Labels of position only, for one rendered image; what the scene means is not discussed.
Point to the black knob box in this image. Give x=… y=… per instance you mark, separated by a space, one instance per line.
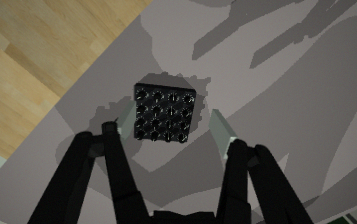
x=164 y=112

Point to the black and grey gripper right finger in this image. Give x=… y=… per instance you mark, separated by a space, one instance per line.
x=277 y=199

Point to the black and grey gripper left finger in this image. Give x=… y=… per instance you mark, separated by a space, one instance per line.
x=62 y=200

